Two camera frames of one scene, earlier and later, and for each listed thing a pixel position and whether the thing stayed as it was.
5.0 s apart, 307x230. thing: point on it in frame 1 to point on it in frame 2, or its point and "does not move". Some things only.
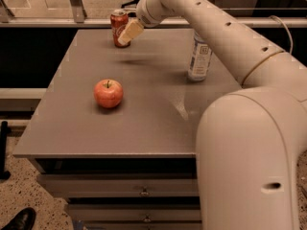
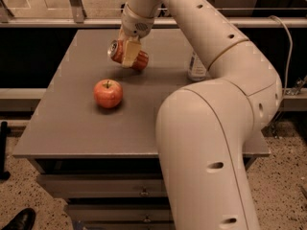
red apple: (108, 93) does not move
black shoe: (24, 219) does not move
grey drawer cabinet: (131, 166) does not move
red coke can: (119, 20) to (116, 51)
